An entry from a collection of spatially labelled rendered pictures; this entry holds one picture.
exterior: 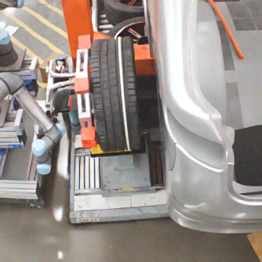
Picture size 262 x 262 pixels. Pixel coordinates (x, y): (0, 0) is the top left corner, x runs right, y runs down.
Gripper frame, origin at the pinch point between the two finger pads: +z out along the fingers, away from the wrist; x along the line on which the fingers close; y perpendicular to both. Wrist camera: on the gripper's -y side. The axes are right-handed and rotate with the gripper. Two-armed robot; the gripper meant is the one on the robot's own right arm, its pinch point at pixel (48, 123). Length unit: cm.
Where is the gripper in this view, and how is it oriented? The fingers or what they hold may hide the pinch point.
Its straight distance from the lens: 291.5
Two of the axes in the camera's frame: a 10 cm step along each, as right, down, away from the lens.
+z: -0.4, -7.5, 6.6
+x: -10.0, 0.8, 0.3
